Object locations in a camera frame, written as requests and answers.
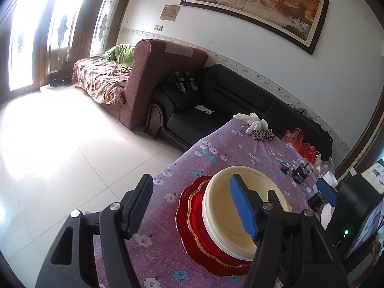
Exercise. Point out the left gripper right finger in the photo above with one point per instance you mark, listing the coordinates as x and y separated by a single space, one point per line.
291 247

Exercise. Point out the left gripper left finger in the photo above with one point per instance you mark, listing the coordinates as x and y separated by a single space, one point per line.
70 261

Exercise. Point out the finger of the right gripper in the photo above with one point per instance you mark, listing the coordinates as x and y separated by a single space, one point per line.
325 189

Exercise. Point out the large white foam bowl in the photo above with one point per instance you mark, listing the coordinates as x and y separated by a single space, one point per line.
326 215

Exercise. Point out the large cream plastic bowl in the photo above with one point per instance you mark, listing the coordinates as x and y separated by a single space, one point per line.
220 216

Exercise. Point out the large red glass plate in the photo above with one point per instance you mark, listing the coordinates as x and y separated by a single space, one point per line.
187 240

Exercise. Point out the small red gold-rimmed plate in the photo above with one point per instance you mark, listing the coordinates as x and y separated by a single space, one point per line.
200 236

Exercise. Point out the white plastic jar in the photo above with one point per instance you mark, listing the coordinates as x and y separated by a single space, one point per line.
330 179

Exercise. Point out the clear plastic bag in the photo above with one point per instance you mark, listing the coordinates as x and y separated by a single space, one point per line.
324 166

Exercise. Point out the small black device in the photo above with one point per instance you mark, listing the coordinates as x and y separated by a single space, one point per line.
301 172

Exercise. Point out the black power adapter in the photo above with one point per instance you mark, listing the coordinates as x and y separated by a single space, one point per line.
285 168

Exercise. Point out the red plastic bag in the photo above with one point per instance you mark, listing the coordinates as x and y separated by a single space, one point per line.
295 139

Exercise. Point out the leopard print cloth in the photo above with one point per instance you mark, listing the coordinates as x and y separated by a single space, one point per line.
264 135

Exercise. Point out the purple floral tablecloth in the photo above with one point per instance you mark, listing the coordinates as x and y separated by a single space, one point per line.
156 251

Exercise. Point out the white gloves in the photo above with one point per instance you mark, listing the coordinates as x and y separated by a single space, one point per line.
254 123

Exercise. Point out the black leather sofa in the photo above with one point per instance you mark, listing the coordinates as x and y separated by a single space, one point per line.
188 106

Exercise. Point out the floral blanket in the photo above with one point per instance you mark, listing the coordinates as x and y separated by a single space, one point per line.
103 80

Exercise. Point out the framed horse painting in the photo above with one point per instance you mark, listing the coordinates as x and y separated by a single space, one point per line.
298 21

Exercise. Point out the green cushion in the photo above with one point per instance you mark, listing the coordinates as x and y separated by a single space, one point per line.
122 54

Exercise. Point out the maroon armchair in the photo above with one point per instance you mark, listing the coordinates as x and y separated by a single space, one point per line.
153 61

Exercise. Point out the wooden glass door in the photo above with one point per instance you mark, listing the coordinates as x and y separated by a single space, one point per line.
42 39

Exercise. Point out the small wall plaque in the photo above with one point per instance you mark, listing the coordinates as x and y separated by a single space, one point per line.
169 12

